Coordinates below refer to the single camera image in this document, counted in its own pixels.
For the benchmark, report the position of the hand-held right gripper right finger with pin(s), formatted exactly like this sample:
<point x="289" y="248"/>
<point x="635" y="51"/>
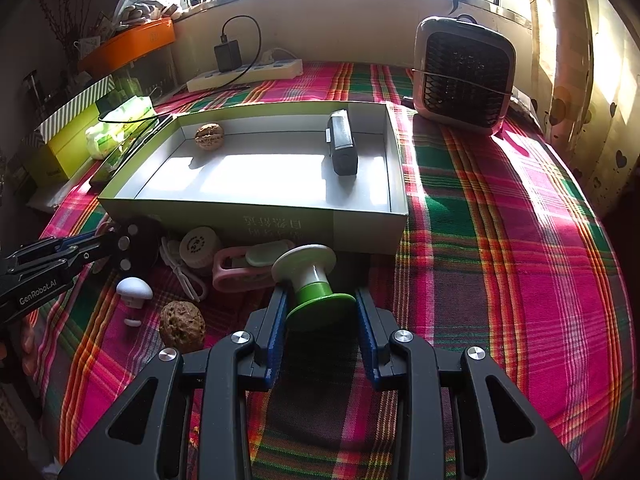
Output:
<point x="367" y="331"/>

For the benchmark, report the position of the small desk fan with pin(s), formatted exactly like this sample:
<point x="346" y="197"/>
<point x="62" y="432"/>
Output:
<point x="462" y="75"/>

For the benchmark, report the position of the black charger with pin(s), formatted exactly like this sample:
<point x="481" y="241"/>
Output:
<point x="227" y="55"/>

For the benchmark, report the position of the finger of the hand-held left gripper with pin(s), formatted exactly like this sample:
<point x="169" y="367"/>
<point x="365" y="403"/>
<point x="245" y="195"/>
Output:
<point x="82" y="241"/>
<point x="75" y="260"/>

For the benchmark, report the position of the black disc with metal studs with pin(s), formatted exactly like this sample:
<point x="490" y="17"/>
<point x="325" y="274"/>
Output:
<point x="147" y="246"/>

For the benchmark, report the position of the green tissue packet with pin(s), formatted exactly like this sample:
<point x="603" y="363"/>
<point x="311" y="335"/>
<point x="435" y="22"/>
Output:
<point x="120" y="125"/>

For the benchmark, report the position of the pink white toy bottle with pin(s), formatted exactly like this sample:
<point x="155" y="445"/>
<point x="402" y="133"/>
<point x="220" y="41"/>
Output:
<point x="235" y="276"/>

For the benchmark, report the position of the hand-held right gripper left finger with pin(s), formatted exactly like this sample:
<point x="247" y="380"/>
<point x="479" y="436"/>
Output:
<point x="276" y="321"/>

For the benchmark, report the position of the green striped box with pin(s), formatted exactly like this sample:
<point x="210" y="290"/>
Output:
<point x="65" y="135"/>

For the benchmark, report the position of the white mushroom-shaped figure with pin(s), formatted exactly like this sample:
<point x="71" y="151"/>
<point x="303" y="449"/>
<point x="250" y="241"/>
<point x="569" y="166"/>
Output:
<point x="134" y="290"/>

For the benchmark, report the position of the shallow cardboard box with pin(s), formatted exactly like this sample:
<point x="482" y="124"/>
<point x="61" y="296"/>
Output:
<point x="250" y="175"/>

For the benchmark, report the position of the dried branches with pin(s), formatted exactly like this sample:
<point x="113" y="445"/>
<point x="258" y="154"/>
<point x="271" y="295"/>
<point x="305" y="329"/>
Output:
<point x="65" y="20"/>

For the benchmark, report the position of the orange box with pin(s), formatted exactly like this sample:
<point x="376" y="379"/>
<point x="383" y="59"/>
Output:
<point x="130" y="47"/>

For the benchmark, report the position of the plaid blanket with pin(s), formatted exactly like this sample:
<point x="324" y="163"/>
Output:
<point x="475" y="260"/>

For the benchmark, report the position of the white power strip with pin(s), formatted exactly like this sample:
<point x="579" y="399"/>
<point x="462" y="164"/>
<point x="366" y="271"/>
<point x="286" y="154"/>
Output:
<point x="250" y="74"/>

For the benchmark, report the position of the green and white spool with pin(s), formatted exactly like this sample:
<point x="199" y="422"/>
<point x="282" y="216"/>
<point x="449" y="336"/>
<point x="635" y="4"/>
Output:
<point x="310" y="280"/>

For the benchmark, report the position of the walnut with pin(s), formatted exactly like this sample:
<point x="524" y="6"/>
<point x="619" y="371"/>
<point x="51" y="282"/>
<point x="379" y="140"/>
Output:
<point x="181" y="322"/>
<point x="209" y="136"/>

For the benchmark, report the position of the black rectangular device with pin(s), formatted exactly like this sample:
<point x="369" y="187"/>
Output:
<point x="341" y="145"/>

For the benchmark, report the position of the patterned curtain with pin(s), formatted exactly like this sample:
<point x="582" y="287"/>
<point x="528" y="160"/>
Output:
<point x="590" y="85"/>

